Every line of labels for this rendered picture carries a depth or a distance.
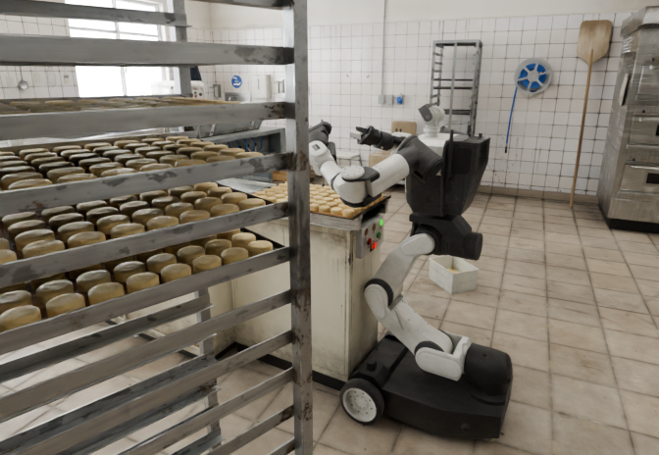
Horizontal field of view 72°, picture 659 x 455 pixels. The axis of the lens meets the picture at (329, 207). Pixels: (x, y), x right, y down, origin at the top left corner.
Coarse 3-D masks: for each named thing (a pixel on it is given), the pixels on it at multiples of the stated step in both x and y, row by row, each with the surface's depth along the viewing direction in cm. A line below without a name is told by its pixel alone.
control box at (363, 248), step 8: (376, 216) 210; (368, 224) 199; (376, 224) 206; (360, 232) 194; (368, 232) 199; (376, 232) 207; (360, 240) 195; (376, 240) 208; (360, 248) 196; (368, 248) 202; (360, 256) 197
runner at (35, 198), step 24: (192, 168) 70; (216, 168) 73; (240, 168) 76; (264, 168) 79; (0, 192) 54; (24, 192) 56; (48, 192) 58; (72, 192) 60; (96, 192) 62; (120, 192) 64; (0, 216) 55
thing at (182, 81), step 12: (168, 0) 105; (180, 0) 104; (180, 12) 105; (180, 36) 106; (180, 72) 108; (180, 84) 109; (204, 288) 125; (204, 312) 127; (204, 348) 129; (216, 396) 136
